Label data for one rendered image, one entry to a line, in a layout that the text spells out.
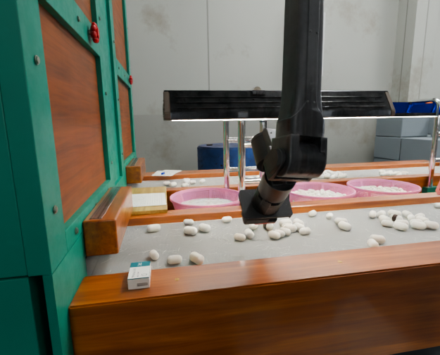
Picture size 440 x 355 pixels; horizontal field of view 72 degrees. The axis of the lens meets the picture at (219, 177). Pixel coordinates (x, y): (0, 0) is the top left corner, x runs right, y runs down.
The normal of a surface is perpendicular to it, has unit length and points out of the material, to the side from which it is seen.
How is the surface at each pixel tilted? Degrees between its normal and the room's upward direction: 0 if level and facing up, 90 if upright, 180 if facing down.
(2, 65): 90
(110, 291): 0
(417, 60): 90
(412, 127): 90
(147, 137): 90
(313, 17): 81
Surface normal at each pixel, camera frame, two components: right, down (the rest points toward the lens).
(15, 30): 0.18, 0.18
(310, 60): 0.34, 0.01
